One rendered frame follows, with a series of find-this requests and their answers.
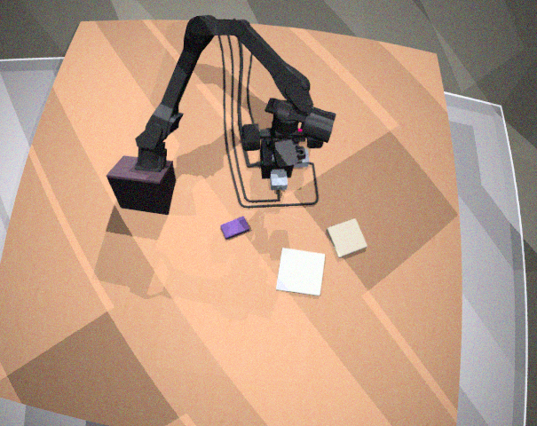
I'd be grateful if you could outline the white flat square pad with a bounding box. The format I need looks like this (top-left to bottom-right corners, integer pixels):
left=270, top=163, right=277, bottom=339
left=327, top=218, right=367, bottom=258

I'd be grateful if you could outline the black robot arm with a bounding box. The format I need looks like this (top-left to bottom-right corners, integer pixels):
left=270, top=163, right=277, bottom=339
left=135, top=15, right=336, bottom=172

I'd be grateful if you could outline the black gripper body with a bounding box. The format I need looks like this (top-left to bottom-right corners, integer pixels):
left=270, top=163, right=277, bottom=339
left=242, top=121, right=323, bottom=151

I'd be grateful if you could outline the white flat rectangular slab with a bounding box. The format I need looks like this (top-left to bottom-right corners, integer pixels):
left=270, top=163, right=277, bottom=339
left=276, top=248, right=325, bottom=296

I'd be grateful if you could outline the purple flat rectangular block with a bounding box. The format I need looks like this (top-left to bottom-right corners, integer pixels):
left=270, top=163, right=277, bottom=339
left=220, top=217, right=249, bottom=240

